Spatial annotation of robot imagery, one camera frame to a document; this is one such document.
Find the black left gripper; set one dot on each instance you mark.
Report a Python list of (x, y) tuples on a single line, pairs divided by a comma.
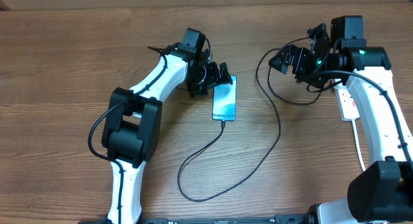
[(212, 79)]

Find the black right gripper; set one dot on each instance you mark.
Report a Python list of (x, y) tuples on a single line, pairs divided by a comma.
[(301, 57)]

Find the blue Galaxy smartphone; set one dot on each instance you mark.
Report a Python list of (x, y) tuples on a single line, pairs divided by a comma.
[(224, 101)]

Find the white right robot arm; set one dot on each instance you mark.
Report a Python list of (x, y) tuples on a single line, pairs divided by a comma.
[(382, 193)]

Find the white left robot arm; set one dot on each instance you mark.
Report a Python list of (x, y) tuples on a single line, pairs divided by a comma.
[(133, 119)]

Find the white power strip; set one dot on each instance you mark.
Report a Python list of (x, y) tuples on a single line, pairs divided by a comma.
[(346, 105)]

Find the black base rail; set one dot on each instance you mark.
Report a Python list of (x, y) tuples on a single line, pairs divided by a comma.
[(222, 220)]

